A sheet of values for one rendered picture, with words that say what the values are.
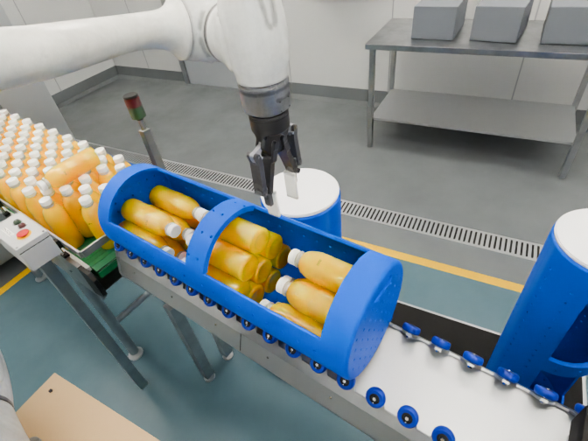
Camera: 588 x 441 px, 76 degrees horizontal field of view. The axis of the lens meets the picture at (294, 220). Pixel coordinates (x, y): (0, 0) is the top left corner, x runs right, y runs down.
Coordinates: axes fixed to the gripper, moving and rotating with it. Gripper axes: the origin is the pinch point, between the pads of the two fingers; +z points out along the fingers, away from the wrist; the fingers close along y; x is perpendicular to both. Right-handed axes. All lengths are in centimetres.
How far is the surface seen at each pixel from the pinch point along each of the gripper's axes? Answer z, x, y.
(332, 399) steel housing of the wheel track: 45, -21, -17
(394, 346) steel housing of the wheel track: 40.1, -28.2, 1.6
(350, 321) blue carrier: 12.8, -24.0, -13.0
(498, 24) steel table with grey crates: 34, 10, 249
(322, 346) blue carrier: 19.5, -19.9, -17.4
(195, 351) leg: 103, 57, -13
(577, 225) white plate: 30, -58, 56
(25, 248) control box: 24, 77, -36
